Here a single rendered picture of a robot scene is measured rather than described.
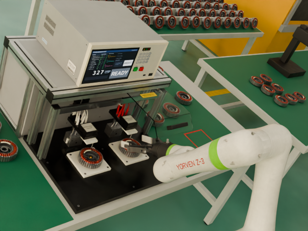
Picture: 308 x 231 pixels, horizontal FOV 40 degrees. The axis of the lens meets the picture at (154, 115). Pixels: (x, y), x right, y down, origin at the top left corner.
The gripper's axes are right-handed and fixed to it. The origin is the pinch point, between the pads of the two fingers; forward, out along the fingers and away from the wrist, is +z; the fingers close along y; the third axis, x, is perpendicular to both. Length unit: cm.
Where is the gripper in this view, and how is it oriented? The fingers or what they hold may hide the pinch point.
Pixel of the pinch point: (133, 141)
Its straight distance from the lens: 208.2
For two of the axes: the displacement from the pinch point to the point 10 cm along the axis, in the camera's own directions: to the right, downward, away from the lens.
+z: -7.0, -1.8, 6.9
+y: -7.1, 1.6, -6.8
